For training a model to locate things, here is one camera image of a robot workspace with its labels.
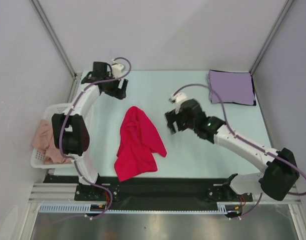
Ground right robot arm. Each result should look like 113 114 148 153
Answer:
165 93 299 201

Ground pink t shirt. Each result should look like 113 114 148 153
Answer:
32 119 71 165

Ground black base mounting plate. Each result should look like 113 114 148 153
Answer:
44 174 253 211

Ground aluminium frame post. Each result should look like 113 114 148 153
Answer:
250 0 296 75
29 0 77 78

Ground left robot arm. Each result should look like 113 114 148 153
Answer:
51 57 129 200

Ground red t shirt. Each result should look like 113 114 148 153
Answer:
114 106 167 182

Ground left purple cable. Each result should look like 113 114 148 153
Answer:
49 56 132 225

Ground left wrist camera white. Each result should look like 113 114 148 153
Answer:
111 59 125 78

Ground left aluminium frame post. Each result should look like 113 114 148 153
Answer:
29 0 77 78

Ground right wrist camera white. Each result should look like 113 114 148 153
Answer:
169 92 188 114

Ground folded purple t shirt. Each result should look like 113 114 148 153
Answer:
207 70 254 106

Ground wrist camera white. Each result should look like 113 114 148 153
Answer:
169 92 188 114
111 59 125 78

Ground right aluminium frame post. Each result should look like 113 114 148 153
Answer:
250 0 296 75

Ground white plastic laundry basket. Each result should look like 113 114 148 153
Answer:
30 103 73 169

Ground white slotted cable duct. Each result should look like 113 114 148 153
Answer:
39 203 241 215

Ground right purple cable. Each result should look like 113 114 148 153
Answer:
172 83 306 221

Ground aluminium rail front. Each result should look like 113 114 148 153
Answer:
29 183 301 205

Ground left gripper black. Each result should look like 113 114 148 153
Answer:
102 72 127 100

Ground purple cable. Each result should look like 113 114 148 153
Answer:
49 56 132 225
172 83 306 221

